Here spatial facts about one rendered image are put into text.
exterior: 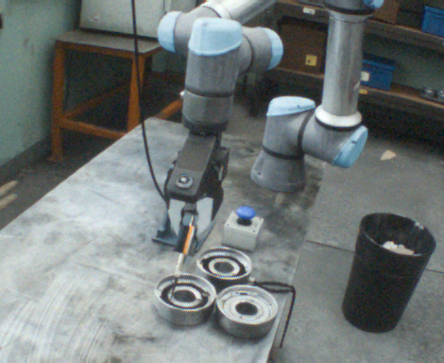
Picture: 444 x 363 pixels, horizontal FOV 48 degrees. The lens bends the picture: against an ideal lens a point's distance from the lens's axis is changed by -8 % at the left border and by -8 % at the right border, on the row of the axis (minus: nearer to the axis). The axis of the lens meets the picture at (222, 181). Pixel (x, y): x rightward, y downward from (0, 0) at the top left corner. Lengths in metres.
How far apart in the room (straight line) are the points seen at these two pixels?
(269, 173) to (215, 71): 0.65
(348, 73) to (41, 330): 0.84
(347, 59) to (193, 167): 0.54
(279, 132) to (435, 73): 3.62
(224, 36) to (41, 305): 0.54
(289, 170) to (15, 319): 0.80
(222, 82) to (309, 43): 3.55
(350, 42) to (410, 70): 3.68
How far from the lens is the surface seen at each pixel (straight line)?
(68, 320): 0.90
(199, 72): 0.77
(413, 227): 2.32
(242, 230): 1.10
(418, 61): 4.85
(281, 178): 1.38
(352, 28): 1.18
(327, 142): 1.29
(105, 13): 3.22
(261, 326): 0.88
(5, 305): 0.94
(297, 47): 4.33
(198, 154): 0.79
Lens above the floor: 1.40
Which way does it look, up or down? 26 degrees down
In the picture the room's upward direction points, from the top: 8 degrees clockwise
